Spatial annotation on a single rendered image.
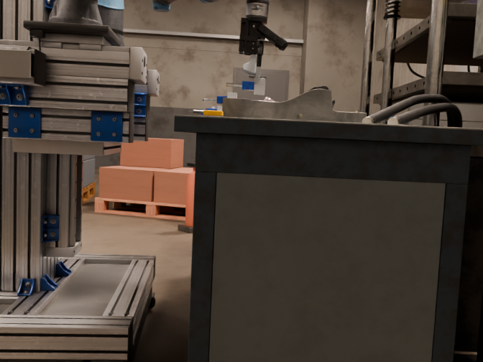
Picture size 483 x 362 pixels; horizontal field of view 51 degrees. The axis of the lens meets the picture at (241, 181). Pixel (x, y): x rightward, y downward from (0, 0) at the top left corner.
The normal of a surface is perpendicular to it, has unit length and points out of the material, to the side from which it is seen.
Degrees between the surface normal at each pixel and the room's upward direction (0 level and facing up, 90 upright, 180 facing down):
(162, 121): 90
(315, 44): 90
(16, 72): 90
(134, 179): 90
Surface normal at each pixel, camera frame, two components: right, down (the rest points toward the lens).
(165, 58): 0.08, 0.09
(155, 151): -0.22, 0.07
